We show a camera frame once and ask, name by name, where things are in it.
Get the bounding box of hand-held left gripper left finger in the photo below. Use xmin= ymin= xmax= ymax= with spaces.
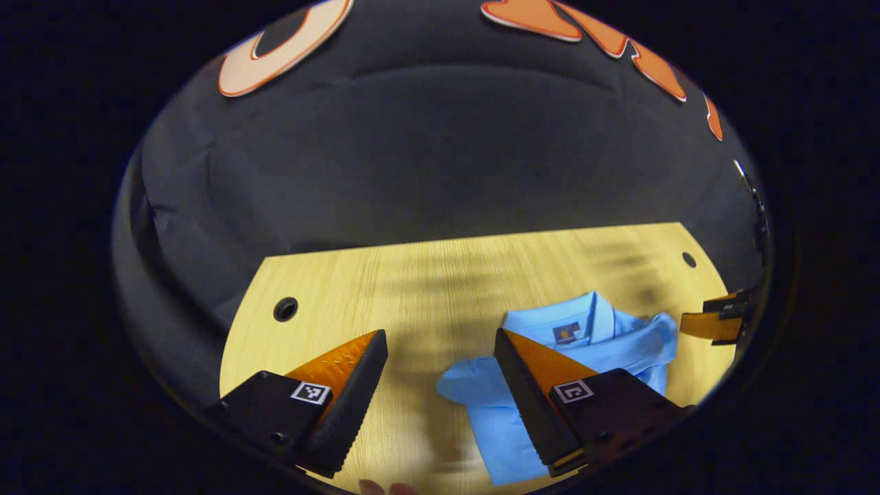
xmin=217 ymin=329 xmax=389 ymax=480

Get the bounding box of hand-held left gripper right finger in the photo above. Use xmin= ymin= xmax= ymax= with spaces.
xmin=494 ymin=327 xmax=695 ymax=479

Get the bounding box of light blue T-shirt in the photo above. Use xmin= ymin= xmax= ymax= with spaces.
xmin=437 ymin=291 xmax=679 ymax=487

